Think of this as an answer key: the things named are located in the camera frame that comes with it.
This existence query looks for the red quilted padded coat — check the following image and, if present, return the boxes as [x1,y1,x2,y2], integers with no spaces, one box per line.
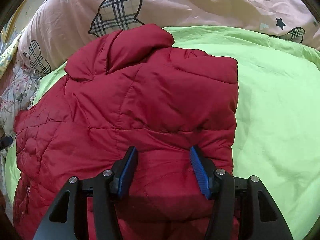
[13,24,238,239]

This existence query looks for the yellow floral blanket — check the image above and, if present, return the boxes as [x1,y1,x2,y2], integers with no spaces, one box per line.
[0,28,25,79]

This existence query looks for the floral ruffled pillow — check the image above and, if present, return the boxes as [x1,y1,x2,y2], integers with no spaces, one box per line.
[0,64,42,140]

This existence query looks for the pink duvet with plaid hearts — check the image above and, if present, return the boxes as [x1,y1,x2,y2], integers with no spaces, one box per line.
[16,0,319,76]

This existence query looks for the lime green bed sheet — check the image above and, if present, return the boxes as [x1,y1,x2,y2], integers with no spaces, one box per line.
[4,25,320,240]

